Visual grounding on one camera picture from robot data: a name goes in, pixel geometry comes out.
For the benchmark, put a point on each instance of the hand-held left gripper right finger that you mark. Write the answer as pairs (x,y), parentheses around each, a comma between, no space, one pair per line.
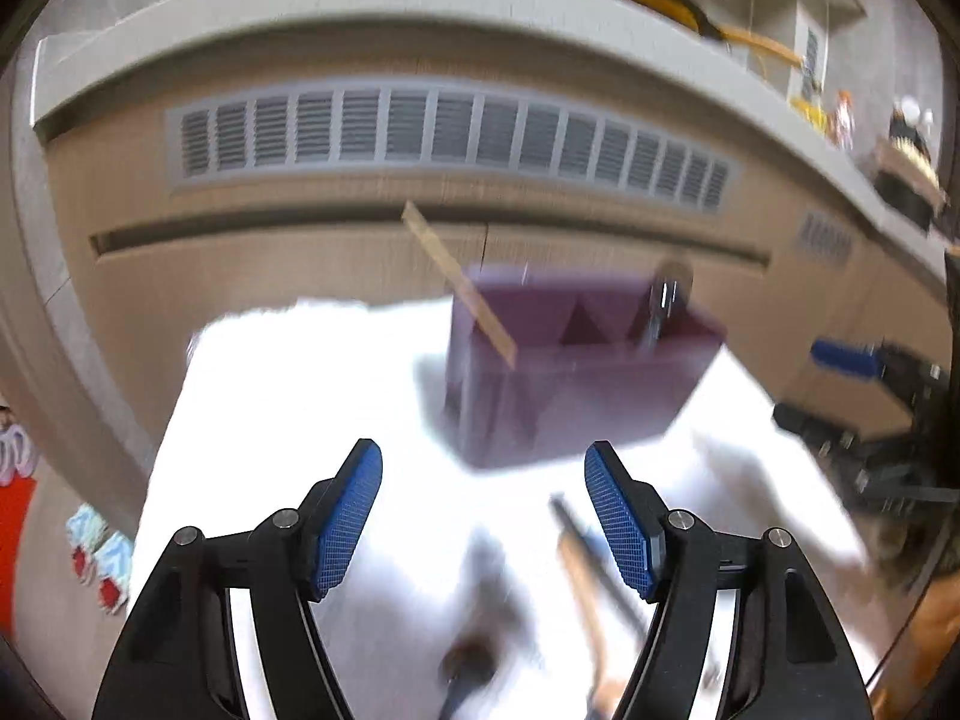
(619,517)

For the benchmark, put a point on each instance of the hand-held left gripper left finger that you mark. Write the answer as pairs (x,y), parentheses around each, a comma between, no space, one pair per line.
(349,517)

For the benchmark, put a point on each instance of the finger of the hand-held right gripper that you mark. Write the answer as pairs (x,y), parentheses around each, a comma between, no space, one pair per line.
(840,360)
(810,424)

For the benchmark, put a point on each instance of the purple utensil organizer box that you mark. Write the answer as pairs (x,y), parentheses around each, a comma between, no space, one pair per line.
(570,390)

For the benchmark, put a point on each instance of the white table cloth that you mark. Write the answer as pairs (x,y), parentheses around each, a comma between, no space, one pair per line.
(300,405)

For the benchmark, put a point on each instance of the small grey vent grille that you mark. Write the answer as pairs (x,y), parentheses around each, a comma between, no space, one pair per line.
(825,236)

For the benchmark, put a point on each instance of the metal utensil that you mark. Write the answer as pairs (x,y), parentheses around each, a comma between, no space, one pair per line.
(667,300)

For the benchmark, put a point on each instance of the dark spoon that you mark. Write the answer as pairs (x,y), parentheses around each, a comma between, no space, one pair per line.
(469,660)

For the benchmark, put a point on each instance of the bottle with orange cap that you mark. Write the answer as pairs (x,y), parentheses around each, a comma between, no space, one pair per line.
(844,120)

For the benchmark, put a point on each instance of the small dark figurine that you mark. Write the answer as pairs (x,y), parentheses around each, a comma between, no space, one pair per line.
(911,127)

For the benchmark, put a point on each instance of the yellow container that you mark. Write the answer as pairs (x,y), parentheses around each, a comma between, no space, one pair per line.
(806,109)

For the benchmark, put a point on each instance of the printed cloth piece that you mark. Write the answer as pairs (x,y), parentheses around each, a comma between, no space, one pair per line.
(97,555)

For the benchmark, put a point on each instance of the flat wooden stick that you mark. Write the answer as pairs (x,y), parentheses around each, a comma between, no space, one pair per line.
(457,277)

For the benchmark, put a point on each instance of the wooden cabinet front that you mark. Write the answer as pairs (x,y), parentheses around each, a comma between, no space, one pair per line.
(300,255)

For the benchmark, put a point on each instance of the red floor mat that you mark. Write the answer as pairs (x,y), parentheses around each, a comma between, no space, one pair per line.
(15,525)

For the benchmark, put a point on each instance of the long grey vent grille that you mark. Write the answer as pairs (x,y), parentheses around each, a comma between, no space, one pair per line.
(450,135)

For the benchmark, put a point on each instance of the grey counter ledge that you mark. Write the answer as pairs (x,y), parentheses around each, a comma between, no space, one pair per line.
(300,22)

